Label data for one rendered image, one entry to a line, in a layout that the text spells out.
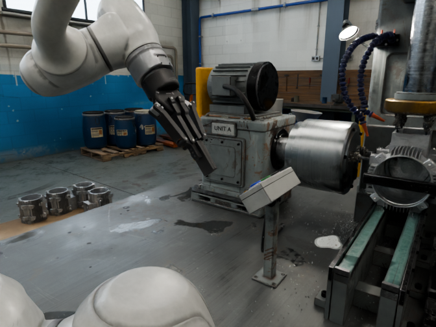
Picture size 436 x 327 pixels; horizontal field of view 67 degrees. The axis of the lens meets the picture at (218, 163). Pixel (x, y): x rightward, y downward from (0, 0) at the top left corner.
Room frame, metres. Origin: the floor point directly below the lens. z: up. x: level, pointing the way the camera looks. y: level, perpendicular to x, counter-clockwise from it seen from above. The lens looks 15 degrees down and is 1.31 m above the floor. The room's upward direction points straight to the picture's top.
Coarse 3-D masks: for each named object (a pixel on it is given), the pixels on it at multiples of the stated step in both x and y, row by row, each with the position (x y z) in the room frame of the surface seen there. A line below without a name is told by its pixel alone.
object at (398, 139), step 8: (400, 128) 1.08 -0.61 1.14; (408, 128) 1.08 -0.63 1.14; (392, 136) 1.00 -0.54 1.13; (400, 136) 0.99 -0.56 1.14; (408, 136) 0.98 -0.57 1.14; (416, 136) 0.96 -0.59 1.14; (424, 136) 0.95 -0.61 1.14; (392, 144) 1.00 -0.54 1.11; (400, 144) 0.99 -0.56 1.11; (408, 144) 0.97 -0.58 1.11; (416, 144) 0.96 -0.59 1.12; (424, 144) 0.95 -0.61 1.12; (424, 152) 0.95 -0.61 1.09
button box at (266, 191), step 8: (288, 168) 0.81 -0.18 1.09; (272, 176) 0.73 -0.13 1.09; (280, 176) 0.75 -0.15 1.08; (288, 176) 0.78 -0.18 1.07; (296, 176) 0.80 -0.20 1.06; (256, 184) 0.71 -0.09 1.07; (264, 184) 0.69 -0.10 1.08; (272, 184) 0.71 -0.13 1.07; (280, 184) 0.73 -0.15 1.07; (288, 184) 0.76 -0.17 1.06; (296, 184) 0.78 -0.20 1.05; (248, 192) 0.70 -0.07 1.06; (256, 192) 0.69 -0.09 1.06; (264, 192) 0.68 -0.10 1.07; (272, 192) 0.69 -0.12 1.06; (280, 192) 0.71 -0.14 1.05; (248, 200) 0.70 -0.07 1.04; (256, 200) 0.69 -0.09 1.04; (264, 200) 0.68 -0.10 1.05; (272, 200) 0.67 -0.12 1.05; (248, 208) 0.70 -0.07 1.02; (256, 208) 0.69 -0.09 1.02
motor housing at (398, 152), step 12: (396, 156) 0.92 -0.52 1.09; (408, 156) 0.90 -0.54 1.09; (420, 156) 0.91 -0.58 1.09; (372, 168) 0.96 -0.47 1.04; (384, 168) 1.11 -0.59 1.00; (432, 180) 0.86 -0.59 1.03; (384, 192) 0.98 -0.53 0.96; (396, 192) 1.02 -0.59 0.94; (408, 192) 1.02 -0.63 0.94; (384, 204) 0.93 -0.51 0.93; (396, 204) 0.92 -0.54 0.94; (408, 204) 0.91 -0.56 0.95
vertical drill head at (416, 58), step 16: (416, 0) 1.03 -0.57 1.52; (432, 0) 0.98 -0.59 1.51; (416, 16) 1.02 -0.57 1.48; (432, 16) 0.98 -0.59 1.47; (416, 32) 1.01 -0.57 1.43; (432, 32) 0.98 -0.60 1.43; (416, 48) 1.00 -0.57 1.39; (432, 48) 0.98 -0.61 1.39; (416, 64) 1.00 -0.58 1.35; (432, 64) 0.98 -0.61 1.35; (416, 80) 0.99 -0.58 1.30; (432, 80) 0.98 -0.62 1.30; (400, 96) 1.01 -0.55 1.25; (416, 96) 0.97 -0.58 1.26; (432, 96) 0.96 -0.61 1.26; (400, 112) 0.98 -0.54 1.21; (416, 112) 0.95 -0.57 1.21; (432, 112) 0.93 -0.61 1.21
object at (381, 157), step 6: (432, 150) 1.02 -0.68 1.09; (378, 156) 0.95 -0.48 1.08; (384, 156) 0.94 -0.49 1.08; (378, 162) 0.95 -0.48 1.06; (426, 162) 0.88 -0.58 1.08; (432, 162) 0.87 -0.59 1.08; (372, 198) 0.95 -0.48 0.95; (378, 198) 0.94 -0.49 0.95; (420, 204) 0.87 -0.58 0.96; (426, 204) 0.87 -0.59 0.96; (420, 210) 0.87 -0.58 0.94
